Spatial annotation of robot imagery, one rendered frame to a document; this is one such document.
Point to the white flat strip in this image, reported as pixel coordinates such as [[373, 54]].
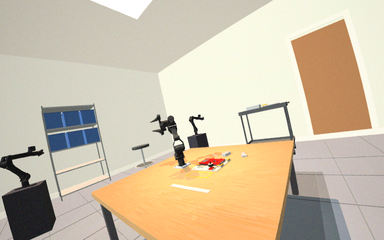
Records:
[[191, 188]]

